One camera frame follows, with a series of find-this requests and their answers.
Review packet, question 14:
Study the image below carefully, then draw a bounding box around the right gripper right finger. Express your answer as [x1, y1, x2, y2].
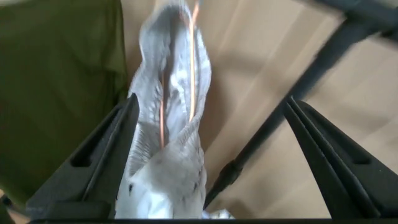
[282, 96, 398, 218]

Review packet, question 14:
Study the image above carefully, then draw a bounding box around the black clothes rack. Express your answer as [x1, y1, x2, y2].
[203, 0, 398, 209]

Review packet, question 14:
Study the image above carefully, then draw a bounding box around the grey garment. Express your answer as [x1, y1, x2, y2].
[114, 0, 236, 219]

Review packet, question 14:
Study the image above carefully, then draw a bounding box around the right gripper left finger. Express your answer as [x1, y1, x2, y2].
[26, 93, 140, 220]

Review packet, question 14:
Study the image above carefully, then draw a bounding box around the green long-sleeved shirt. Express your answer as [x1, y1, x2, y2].
[0, 0, 129, 206]

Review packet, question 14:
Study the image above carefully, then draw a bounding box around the beige curtain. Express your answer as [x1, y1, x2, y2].
[119, 0, 398, 218]

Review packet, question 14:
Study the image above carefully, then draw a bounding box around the pink clothes hanger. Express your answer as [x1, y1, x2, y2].
[159, 0, 200, 149]

